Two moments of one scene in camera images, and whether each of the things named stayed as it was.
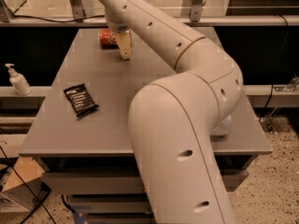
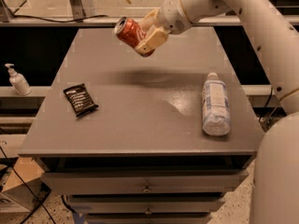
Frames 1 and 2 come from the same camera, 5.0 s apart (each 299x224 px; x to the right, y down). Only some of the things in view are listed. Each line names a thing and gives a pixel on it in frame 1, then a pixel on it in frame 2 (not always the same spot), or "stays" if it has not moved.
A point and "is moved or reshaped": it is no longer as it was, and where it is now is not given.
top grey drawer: x=109 y=183 stays
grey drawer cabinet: x=83 y=133 stays
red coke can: x=108 y=39 is moved or reshaped
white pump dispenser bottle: x=19 y=81 stays
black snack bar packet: x=80 y=100 stays
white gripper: x=116 y=26 to x=172 y=18
